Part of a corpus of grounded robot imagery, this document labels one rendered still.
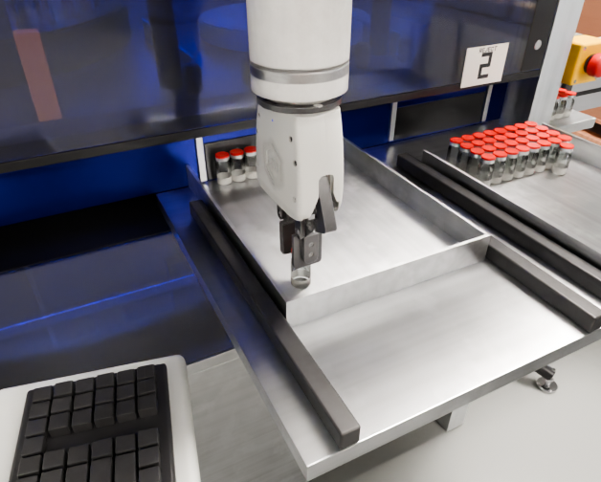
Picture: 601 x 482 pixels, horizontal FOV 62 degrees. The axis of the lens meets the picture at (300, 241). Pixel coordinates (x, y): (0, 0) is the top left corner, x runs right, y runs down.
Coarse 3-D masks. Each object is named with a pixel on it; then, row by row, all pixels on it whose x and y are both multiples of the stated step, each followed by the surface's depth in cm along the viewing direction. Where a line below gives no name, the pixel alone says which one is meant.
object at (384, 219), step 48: (240, 192) 73; (384, 192) 73; (240, 240) 57; (336, 240) 63; (384, 240) 63; (432, 240) 63; (480, 240) 58; (288, 288) 55; (336, 288) 50; (384, 288) 54
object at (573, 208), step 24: (576, 144) 82; (456, 168) 72; (576, 168) 80; (600, 168) 80; (480, 192) 69; (504, 192) 73; (528, 192) 73; (552, 192) 73; (576, 192) 73; (600, 192) 73; (528, 216) 63; (552, 216) 68; (576, 216) 68; (600, 216) 68; (552, 240) 60; (576, 240) 57; (600, 240) 63; (600, 264) 55
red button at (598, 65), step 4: (592, 56) 87; (596, 56) 87; (600, 56) 87; (592, 60) 87; (596, 60) 87; (600, 60) 86; (588, 64) 88; (592, 64) 87; (596, 64) 87; (600, 64) 87; (588, 68) 88; (592, 68) 87; (596, 68) 87; (600, 68) 87; (588, 72) 89; (592, 72) 88; (596, 72) 87; (600, 72) 87; (592, 76) 88; (596, 76) 88; (600, 76) 88
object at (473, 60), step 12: (468, 48) 76; (480, 48) 77; (492, 48) 78; (504, 48) 79; (468, 60) 77; (480, 60) 78; (492, 60) 79; (504, 60) 81; (468, 72) 78; (492, 72) 81; (468, 84) 80
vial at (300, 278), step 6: (294, 270) 54; (300, 270) 53; (306, 270) 54; (294, 276) 54; (300, 276) 54; (306, 276) 54; (294, 282) 55; (300, 282) 54; (306, 282) 55; (300, 288) 55
